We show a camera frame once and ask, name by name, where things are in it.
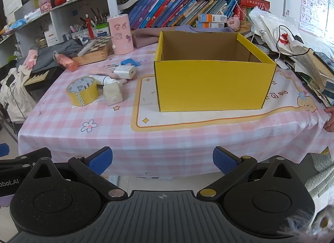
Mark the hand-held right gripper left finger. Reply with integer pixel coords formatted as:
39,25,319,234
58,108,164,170
31,147,128,199

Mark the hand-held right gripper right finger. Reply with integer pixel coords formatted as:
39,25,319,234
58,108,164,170
197,147,294,198

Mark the clear tape roll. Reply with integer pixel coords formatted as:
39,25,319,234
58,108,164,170
66,76,99,107

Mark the white cube block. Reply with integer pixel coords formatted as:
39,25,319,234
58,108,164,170
102,81,124,106

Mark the yellow cardboard box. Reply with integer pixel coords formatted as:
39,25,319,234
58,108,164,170
153,31,277,113

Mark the white purple tube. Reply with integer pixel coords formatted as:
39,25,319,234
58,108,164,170
89,74,116,86

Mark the blue plastic packet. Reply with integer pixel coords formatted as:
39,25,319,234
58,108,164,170
120,58,141,67

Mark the white cloth bag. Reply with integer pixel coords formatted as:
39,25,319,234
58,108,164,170
0,67,35,123

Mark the white charger with slot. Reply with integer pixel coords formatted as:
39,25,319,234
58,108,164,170
113,65,137,79

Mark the pink plush glove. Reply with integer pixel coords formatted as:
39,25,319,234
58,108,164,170
17,48,39,72

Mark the fluffy white trim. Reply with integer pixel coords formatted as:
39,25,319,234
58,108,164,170
278,206,334,243

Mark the pink bottle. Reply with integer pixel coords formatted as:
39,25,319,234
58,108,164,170
53,52,79,71

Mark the grey cloth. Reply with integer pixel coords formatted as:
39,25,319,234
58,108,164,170
30,39,84,72

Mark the wooden chessboard box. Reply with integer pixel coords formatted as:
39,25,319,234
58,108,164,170
72,35,114,66

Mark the white box red label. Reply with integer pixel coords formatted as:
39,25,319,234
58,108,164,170
44,27,61,47

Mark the pink sticker cylinder container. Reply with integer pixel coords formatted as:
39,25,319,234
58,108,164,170
107,14,134,55

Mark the pen organizer with pens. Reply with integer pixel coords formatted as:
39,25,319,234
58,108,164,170
70,22,109,40

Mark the red tassel ornament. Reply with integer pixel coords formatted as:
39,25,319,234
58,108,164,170
83,14,96,38

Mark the orange white carton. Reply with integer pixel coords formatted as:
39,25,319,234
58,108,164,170
196,21,227,29
198,13,227,23

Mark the black smartphone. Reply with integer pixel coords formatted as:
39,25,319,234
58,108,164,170
313,52,334,67

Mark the pile of white papers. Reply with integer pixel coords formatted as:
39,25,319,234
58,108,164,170
248,6,334,58

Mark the pink small box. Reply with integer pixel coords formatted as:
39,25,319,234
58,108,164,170
38,0,53,12

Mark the red thick dictionary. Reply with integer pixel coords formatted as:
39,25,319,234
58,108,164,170
233,0,270,20

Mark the row of colourful books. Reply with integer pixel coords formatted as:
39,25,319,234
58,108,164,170
128,0,239,29

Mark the white bookshelf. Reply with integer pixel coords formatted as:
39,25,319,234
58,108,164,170
0,0,287,63

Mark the thick white book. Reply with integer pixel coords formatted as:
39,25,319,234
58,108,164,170
117,0,143,11

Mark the black cable with plug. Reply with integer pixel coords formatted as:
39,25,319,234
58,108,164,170
273,25,316,57

